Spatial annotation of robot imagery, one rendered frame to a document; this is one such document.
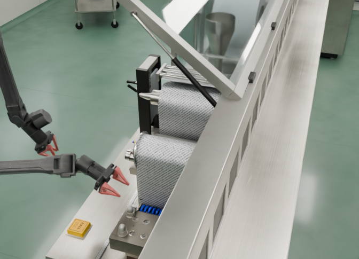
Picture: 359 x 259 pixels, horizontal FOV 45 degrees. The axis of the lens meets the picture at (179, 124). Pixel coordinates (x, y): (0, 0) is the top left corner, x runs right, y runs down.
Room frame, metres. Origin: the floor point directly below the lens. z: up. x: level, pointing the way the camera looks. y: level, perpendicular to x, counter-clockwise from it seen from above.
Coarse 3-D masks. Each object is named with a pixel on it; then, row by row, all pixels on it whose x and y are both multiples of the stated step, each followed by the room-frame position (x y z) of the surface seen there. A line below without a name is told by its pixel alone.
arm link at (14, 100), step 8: (0, 32) 1.60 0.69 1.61; (0, 40) 1.55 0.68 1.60; (0, 48) 1.53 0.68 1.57; (0, 56) 1.53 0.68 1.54; (0, 64) 1.53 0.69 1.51; (8, 64) 1.55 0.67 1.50; (0, 72) 1.53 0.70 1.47; (8, 72) 1.54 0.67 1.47; (0, 80) 1.53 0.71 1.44; (8, 80) 1.53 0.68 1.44; (8, 88) 1.53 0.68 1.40; (16, 88) 1.56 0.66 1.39; (8, 96) 1.53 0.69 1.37; (16, 96) 1.54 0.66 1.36; (8, 104) 1.53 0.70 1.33; (16, 104) 1.53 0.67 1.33; (24, 104) 1.59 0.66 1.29; (8, 112) 1.52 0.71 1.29; (16, 112) 1.52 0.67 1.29; (24, 112) 1.56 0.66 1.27
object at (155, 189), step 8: (144, 176) 1.25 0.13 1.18; (152, 176) 1.24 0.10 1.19; (160, 176) 1.23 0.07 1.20; (168, 176) 1.22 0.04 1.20; (144, 184) 1.25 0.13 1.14; (152, 184) 1.24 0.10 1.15; (160, 184) 1.23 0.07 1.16; (168, 184) 1.22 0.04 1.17; (144, 192) 1.25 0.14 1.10; (152, 192) 1.24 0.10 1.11; (160, 192) 1.23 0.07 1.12; (168, 192) 1.22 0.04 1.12; (144, 200) 1.25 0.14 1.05; (152, 200) 1.24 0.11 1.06; (160, 200) 1.23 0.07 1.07; (160, 208) 1.23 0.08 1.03
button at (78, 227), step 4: (76, 220) 1.27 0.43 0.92; (80, 220) 1.27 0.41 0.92; (72, 224) 1.25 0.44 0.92; (76, 224) 1.25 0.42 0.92; (80, 224) 1.25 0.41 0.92; (84, 224) 1.25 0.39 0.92; (88, 224) 1.25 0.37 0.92; (68, 228) 1.23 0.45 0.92; (72, 228) 1.23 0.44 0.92; (76, 228) 1.23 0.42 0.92; (80, 228) 1.23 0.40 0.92; (84, 228) 1.23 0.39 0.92; (88, 228) 1.25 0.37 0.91; (68, 232) 1.22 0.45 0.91; (72, 232) 1.21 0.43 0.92; (76, 232) 1.21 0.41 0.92; (80, 232) 1.21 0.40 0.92; (84, 232) 1.22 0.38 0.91; (80, 236) 1.20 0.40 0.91
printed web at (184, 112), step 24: (168, 96) 1.49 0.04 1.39; (192, 96) 1.47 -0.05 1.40; (216, 96) 1.46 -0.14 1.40; (168, 120) 1.47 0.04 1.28; (192, 120) 1.44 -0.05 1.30; (144, 144) 1.28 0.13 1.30; (168, 144) 1.27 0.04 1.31; (192, 144) 1.27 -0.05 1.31; (144, 168) 1.25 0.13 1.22; (168, 168) 1.22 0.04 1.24
